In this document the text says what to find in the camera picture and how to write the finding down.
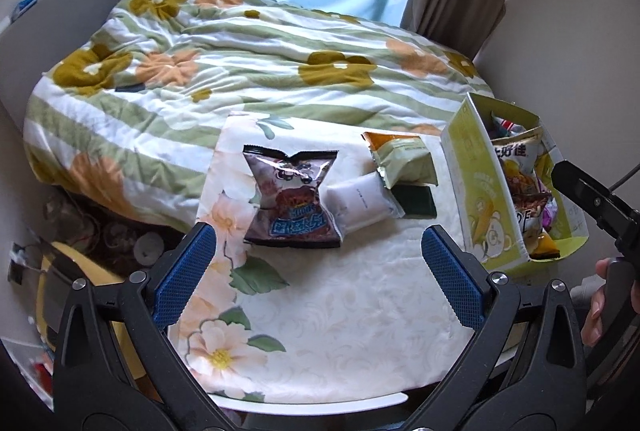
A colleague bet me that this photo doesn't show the floral blanket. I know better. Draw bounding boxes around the floral blanket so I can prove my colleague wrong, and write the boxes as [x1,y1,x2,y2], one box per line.
[22,0,496,232]

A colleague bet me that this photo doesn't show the green cardboard box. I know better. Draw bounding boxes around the green cardboard box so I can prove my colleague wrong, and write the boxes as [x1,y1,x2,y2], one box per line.
[440,92,592,277]

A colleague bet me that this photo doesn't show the brown chips bag white label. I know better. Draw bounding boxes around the brown chips bag white label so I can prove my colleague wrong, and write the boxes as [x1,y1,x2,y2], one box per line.
[512,191,554,253]

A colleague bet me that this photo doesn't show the grey headboard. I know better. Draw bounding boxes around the grey headboard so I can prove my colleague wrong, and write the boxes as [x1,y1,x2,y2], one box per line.
[0,0,133,102]

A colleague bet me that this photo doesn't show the white round table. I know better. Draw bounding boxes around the white round table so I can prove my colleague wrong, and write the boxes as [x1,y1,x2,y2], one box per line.
[207,388,408,413]

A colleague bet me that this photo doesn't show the black cable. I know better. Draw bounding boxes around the black cable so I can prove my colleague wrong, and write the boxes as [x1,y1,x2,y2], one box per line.
[612,160,640,190]

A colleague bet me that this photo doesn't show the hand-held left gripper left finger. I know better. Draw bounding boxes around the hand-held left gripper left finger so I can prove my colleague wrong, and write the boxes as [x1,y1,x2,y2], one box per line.
[51,222,236,431]

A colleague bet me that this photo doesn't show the white snack packet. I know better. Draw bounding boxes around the white snack packet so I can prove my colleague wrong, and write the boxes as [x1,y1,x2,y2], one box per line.
[326,174,405,235]

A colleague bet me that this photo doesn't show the purple snack packet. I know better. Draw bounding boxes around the purple snack packet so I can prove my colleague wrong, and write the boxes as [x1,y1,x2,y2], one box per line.
[540,200,562,233]

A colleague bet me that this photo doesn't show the blue and white small object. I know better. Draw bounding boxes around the blue and white small object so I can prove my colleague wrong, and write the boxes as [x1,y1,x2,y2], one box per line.
[10,0,40,25]

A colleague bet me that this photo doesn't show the silver red snack packet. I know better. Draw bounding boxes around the silver red snack packet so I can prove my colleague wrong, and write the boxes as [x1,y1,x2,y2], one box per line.
[491,112,522,138]

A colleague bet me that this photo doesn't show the pale snack bag yellow chips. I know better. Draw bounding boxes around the pale snack bag yellow chips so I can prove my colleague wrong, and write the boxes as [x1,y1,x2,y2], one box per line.
[490,127,544,202]

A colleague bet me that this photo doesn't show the green beige snack packet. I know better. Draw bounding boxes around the green beige snack packet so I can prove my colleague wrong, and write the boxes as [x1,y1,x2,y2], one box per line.
[361,131,439,190]

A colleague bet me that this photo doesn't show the dark green snack packet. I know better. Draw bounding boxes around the dark green snack packet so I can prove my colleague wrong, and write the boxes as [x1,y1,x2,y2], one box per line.
[390,184,438,218]

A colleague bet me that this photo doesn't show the yellow container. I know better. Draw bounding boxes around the yellow container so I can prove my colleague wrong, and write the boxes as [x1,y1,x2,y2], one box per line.
[36,253,147,387]

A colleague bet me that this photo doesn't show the dark patterned rug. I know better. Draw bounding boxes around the dark patterned rug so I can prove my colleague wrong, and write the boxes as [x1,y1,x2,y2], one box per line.
[42,188,201,273]

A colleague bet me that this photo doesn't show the floral tablecloth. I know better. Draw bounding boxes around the floral tablecloth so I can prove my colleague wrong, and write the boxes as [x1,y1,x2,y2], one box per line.
[167,111,506,401]

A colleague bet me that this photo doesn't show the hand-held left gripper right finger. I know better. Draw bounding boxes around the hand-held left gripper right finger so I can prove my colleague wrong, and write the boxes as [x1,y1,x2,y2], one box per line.
[400,225,587,431]

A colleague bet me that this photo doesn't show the person's right hand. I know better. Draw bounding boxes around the person's right hand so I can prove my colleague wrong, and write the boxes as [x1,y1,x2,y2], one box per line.
[580,256,640,348]

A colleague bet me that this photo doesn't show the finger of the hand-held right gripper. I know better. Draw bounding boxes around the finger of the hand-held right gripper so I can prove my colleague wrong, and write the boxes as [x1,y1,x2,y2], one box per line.
[550,160,632,239]

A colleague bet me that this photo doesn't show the maroon snack packet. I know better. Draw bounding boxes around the maroon snack packet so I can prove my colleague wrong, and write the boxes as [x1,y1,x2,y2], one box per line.
[242,144,342,250]

